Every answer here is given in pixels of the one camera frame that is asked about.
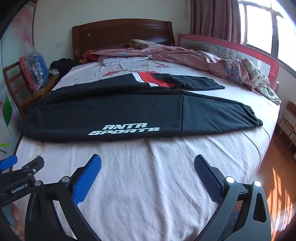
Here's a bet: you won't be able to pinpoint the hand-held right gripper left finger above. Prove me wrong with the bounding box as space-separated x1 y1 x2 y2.
25 154 102 241

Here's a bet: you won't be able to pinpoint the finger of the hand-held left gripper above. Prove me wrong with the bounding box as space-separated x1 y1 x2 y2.
14 156 45 178
0 155 18 172

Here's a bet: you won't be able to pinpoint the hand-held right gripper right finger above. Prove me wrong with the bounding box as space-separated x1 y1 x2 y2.
194 155 271 241

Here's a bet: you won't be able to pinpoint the black pants with red stripe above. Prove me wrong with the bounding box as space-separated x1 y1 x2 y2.
17 72 264 142

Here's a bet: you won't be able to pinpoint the floral printed wardrobe door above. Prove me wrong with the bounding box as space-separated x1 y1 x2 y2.
0 23 35 163

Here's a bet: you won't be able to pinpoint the bed with floral sheet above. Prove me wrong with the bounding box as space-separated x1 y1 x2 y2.
8 50 281 241

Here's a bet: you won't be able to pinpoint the wooden chair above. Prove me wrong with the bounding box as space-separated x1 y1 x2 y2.
2 61 61 118

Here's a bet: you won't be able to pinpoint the clear plastic bag of clothes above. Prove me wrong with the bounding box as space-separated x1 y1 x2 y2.
19 43 49 91

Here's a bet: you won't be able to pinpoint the dark clothes pile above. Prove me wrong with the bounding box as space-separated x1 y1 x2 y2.
50 58 80 76

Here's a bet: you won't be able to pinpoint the pale folded pillow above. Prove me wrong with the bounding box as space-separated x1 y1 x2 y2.
98 56 153 67

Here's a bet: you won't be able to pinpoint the pink patterned quilt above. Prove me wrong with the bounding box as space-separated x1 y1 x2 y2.
79 39 282 105

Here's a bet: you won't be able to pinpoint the beige floral pillow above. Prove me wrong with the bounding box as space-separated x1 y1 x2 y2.
129 39 153 49

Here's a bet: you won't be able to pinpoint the wooden headboard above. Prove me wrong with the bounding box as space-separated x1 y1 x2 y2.
72 21 175 61

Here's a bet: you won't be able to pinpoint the dusky pink curtain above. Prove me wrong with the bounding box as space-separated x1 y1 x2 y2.
190 0 242 44

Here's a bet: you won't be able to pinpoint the large window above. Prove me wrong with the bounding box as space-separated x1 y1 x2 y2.
238 0 296 77

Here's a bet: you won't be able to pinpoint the wire frame chair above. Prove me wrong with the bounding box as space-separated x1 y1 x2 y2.
276 101 296 149

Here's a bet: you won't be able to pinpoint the red bed rail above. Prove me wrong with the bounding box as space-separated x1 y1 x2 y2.
177 33 281 90

